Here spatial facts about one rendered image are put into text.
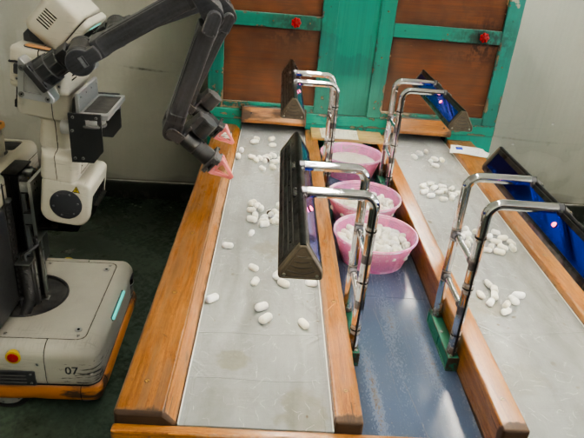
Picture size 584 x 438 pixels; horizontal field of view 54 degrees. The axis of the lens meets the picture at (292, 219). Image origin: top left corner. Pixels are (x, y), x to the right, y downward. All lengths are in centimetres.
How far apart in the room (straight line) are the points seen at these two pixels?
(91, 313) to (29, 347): 25
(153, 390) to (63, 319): 109
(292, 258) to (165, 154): 270
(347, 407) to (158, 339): 44
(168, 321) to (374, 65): 169
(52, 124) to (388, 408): 133
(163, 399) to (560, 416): 81
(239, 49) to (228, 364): 169
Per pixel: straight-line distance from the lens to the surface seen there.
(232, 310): 144
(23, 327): 225
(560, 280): 180
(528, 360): 148
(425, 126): 276
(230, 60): 268
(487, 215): 127
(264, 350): 133
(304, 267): 100
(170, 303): 143
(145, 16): 167
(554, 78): 386
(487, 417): 131
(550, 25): 377
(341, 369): 126
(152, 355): 128
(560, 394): 142
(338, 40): 266
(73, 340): 214
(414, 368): 145
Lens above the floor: 159
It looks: 27 degrees down
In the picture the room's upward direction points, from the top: 5 degrees clockwise
